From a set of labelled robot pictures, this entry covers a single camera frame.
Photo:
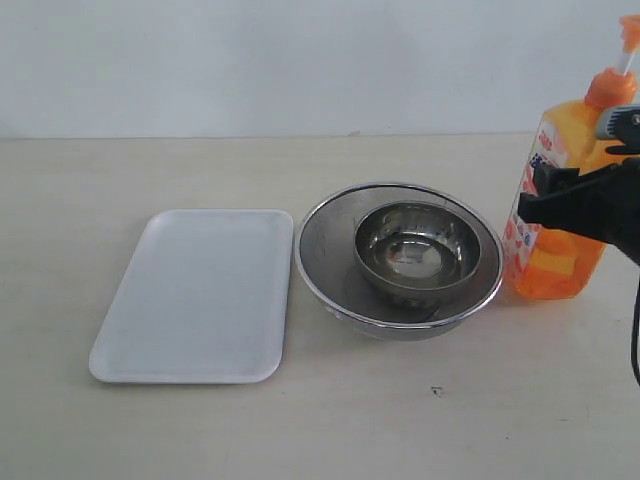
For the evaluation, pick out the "large steel mesh basin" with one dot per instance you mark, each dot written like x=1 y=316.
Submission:
x=325 y=258

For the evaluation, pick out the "orange pump soap bottle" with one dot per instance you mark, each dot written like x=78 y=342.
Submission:
x=548 y=264

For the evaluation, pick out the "small stainless steel bowl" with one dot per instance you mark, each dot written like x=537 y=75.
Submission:
x=416 y=251

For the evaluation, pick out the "white rectangular plastic tray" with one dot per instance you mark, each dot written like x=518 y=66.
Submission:
x=203 y=300

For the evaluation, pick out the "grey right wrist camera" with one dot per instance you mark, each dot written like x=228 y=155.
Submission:
x=619 y=123

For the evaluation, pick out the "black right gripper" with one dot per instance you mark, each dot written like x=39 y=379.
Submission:
x=595 y=195

